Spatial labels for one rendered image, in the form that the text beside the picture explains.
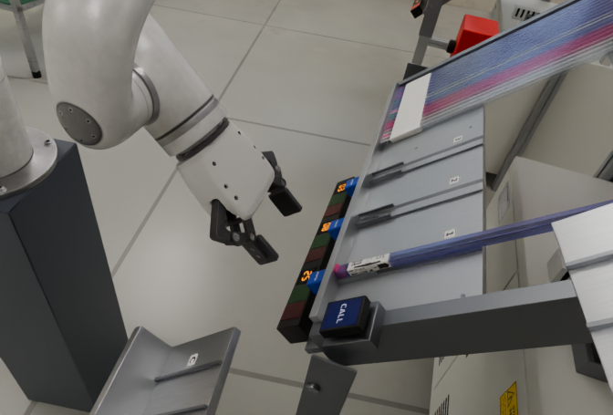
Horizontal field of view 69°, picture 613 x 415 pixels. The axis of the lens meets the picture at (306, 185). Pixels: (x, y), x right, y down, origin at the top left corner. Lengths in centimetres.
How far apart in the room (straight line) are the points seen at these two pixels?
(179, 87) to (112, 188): 136
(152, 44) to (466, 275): 40
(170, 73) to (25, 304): 59
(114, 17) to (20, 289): 62
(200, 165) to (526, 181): 79
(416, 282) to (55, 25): 43
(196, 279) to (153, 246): 20
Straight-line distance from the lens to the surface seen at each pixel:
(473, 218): 57
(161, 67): 49
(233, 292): 146
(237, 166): 52
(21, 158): 81
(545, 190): 110
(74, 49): 41
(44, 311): 95
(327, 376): 52
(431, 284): 52
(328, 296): 58
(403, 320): 48
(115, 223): 169
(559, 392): 77
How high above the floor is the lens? 119
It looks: 41 degrees down
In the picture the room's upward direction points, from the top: 9 degrees clockwise
